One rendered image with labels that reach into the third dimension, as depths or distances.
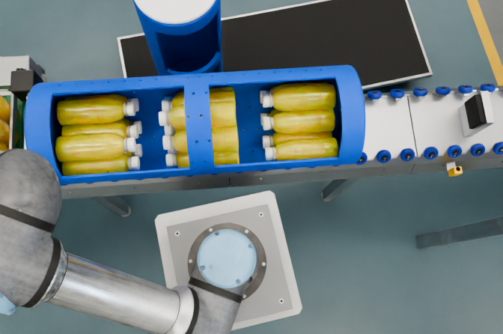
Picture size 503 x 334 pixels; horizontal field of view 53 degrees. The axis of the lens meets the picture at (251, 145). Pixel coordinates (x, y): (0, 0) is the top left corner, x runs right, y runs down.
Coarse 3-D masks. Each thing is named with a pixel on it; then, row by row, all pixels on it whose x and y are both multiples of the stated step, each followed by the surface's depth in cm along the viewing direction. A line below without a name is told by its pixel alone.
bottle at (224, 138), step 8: (216, 128) 139; (224, 128) 139; (232, 128) 139; (176, 136) 139; (184, 136) 138; (216, 136) 138; (224, 136) 138; (232, 136) 138; (176, 144) 138; (184, 144) 138; (216, 144) 138; (224, 144) 139; (232, 144) 139; (184, 152) 140
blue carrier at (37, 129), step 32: (32, 96) 131; (64, 96) 150; (128, 96) 152; (160, 96) 153; (192, 96) 132; (256, 96) 156; (352, 96) 133; (32, 128) 128; (160, 128) 157; (192, 128) 130; (256, 128) 159; (352, 128) 133; (160, 160) 153; (192, 160) 134; (256, 160) 152; (288, 160) 139; (320, 160) 140; (352, 160) 141
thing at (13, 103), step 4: (12, 96) 156; (12, 100) 156; (16, 100) 158; (12, 104) 155; (16, 104) 158; (12, 108) 155; (16, 108) 158; (12, 112) 155; (16, 112) 158; (12, 116) 154; (12, 120) 154; (12, 124) 154; (12, 128) 154; (12, 132) 153; (12, 136) 153; (12, 140) 153; (12, 144) 153; (12, 148) 152
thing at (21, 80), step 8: (16, 72) 156; (24, 72) 156; (32, 72) 156; (16, 80) 155; (24, 80) 155; (32, 80) 155; (40, 80) 162; (16, 88) 154; (24, 88) 154; (16, 96) 158; (24, 96) 158
